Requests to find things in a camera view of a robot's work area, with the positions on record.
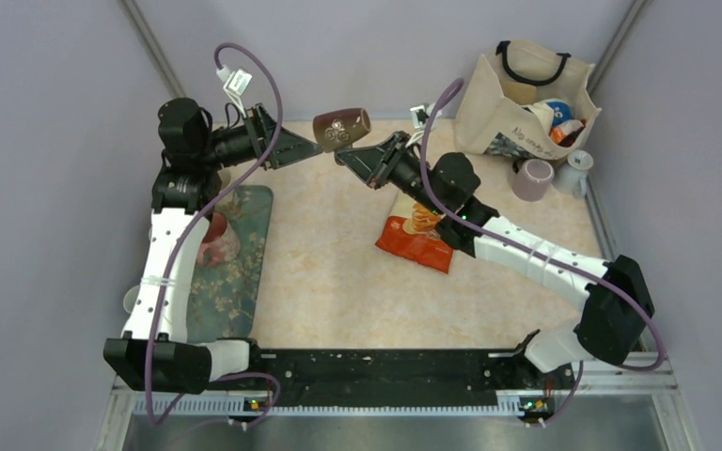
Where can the teal floral placemat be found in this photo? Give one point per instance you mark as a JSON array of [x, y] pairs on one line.
[[223, 298]]

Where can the blue white package in bag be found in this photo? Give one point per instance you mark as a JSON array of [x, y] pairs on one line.
[[561, 110]]

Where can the orange chips bag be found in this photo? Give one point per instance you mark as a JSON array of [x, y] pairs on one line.
[[410, 232]]

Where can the lilac mug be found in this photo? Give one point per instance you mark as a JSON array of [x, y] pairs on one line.
[[532, 179]]

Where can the large pink mug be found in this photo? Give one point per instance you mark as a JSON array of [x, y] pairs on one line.
[[220, 244]]

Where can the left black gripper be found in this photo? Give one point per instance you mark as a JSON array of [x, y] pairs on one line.
[[290, 147]]

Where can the orange snack packet in bag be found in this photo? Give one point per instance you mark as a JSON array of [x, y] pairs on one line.
[[566, 133]]

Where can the small brown striped cup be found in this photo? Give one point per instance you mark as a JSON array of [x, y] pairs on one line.
[[339, 129]]

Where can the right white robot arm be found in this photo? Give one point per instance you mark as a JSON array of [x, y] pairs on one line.
[[611, 297]]

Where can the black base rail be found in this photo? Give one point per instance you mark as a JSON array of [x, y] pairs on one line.
[[396, 378]]

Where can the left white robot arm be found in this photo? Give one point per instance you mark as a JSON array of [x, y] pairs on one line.
[[153, 352]]

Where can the light blue white mug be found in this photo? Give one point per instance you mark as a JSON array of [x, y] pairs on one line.
[[571, 176]]

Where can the cream white mug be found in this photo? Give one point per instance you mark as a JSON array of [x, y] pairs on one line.
[[225, 177]]

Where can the beige canvas tote bag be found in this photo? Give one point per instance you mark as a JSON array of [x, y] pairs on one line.
[[500, 112]]

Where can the metal corner frame rail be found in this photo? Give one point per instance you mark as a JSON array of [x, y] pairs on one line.
[[154, 50]]

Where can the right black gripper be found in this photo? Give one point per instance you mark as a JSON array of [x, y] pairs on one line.
[[368, 162]]

